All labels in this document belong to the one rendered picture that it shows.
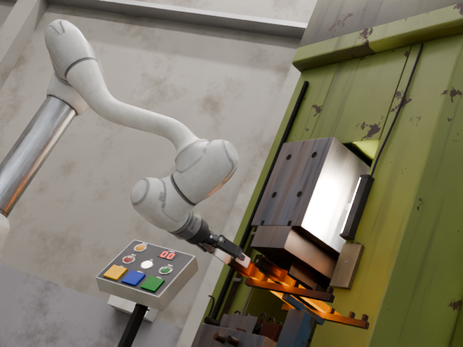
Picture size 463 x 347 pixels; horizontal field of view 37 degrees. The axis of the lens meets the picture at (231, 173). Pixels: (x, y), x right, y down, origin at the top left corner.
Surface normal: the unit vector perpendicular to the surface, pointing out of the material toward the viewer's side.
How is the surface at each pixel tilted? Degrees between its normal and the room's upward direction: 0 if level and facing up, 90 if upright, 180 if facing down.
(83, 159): 90
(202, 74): 90
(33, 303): 90
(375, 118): 90
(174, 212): 129
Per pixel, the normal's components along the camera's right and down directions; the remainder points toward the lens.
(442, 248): 0.61, -0.05
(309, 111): -0.69, -0.50
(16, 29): -0.29, -0.45
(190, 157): -0.41, -0.27
